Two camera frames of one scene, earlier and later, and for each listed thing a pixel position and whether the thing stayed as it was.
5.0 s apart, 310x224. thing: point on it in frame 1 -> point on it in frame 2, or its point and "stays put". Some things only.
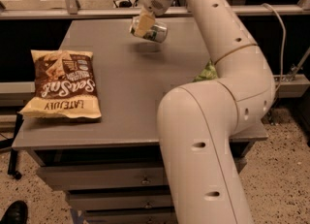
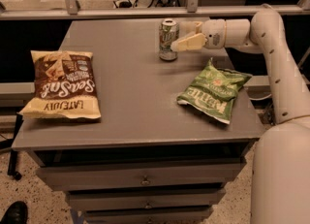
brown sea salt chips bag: x=65 y=85 stays put
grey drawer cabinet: x=110 y=166 stays put
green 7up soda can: x=159 y=32 -> x=168 y=32
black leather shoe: x=15 y=213 stays put
